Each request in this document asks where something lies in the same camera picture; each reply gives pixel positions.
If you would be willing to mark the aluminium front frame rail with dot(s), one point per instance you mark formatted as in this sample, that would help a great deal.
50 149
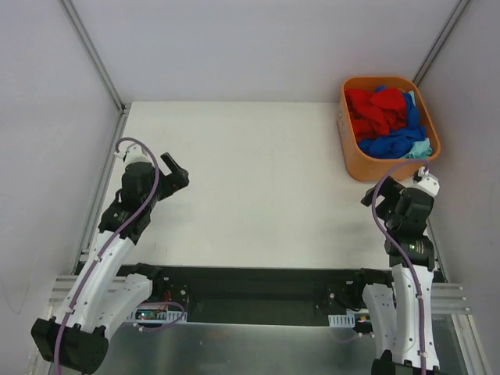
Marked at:
63 285

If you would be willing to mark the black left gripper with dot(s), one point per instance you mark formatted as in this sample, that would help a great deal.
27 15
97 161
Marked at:
172 180

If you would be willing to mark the orange plastic basket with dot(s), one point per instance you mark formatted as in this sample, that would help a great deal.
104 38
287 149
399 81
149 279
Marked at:
359 165

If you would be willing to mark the right white cable duct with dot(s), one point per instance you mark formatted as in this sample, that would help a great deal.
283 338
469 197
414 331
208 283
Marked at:
342 321

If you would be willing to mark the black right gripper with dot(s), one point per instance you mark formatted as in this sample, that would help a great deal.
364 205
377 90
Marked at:
385 191

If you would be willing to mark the right aluminium corner post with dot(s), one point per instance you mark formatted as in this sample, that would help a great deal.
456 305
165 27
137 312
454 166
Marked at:
443 35

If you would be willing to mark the left aluminium corner post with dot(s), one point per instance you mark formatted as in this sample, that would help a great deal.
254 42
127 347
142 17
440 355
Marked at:
85 39

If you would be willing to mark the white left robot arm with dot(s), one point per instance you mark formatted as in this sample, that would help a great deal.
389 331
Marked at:
77 335

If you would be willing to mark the red t shirt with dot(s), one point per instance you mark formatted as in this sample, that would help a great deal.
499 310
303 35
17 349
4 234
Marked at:
375 113

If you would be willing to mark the blue t shirt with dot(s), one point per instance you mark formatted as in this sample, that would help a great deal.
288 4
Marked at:
390 146

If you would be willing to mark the white slotted cable duct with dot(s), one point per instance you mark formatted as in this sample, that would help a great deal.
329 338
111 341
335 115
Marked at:
154 316

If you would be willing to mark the light teal t shirt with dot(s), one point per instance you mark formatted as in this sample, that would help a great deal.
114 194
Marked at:
417 143

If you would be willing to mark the aluminium corner post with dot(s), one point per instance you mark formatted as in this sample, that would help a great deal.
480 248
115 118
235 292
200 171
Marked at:
85 39
443 35

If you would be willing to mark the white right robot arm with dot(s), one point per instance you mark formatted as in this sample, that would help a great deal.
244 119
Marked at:
400 304

